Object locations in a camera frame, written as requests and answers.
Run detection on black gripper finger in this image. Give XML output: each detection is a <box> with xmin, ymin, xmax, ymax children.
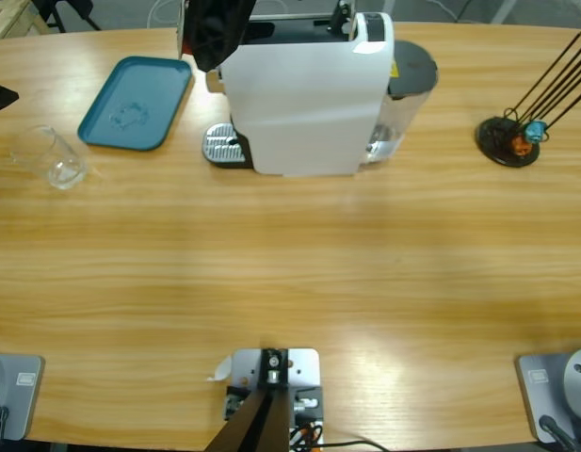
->
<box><xmin>0</xmin><ymin>82</ymin><xmax>21</xmax><ymax>115</ymax></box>

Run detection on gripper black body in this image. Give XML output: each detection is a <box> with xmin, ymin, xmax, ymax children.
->
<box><xmin>188</xmin><ymin>0</ymin><xmax>256</xmax><ymax>73</ymax></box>

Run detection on white capsule coffee machine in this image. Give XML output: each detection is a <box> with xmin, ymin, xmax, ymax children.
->
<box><xmin>202</xmin><ymin>0</ymin><xmax>395</xmax><ymax>179</ymax></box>

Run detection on teal plastic tray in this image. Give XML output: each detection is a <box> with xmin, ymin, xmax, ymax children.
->
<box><xmin>76</xmin><ymin>55</ymin><xmax>196</xmax><ymax>153</ymax></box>

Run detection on clear glass cup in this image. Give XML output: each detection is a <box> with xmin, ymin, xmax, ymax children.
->
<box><xmin>9</xmin><ymin>124</ymin><xmax>89</xmax><ymax>190</ymax></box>

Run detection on black chair legs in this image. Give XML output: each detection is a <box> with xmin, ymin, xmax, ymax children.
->
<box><xmin>40</xmin><ymin>0</ymin><xmax>103</xmax><ymax>33</ymax></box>

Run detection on clear water tank black lid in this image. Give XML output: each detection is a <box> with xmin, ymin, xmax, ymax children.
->
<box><xmin>364</xmin><ymin>40</ymin><xmax>440</xmax><ymax>164</ymax></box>

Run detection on black capsule holder with rods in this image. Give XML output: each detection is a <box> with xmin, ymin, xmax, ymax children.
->
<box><xmin>476</xmin><ymin>30</ymin><xmax>581</xmax><ymax>169</ymax></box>

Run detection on thin white floor cable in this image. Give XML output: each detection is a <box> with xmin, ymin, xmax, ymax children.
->
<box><xmin>430</xmin><ymin>0</ymin><xmax>475</xmax><ymax>23</ymax></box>

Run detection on grey metal frame leg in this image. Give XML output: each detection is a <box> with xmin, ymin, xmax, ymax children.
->
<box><xmin>490</xmin><ymin>0</ymin><xmax>520</xmax><ymax>24</ymax></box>

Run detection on arm grey base plate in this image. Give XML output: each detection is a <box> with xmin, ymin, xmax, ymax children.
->
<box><xmin>0</xmin><ymin>352</ymin><xmax>46</xmax><ymax>443</ymax></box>
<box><xmin>514</xmin><ymin>347</ymin><xmax>581</xmax><ymax>444</ymax></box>

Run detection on white mount block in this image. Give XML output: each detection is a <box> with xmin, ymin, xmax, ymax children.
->
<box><xmin>205</xmin><ymin>347</ymin><xmax>327</xmax><ymax>446</ymax></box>

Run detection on dark camera post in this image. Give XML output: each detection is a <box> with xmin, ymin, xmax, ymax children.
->
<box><xmin>203</xmin><ymin>347</ymin><xmax>291</xmax><ymax>452</ymax></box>

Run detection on orange wire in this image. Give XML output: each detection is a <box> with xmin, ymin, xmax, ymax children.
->
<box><xmin>289</xmin><ymin>421</ymin><xmax>325</xmax><ymax>446</ymax></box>

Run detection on black cable at mount block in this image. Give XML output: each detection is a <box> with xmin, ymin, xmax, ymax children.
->
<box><xmin>317</xmin><ymin>439</ymin><xmax>390</xmax><ymax>452</ymax></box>

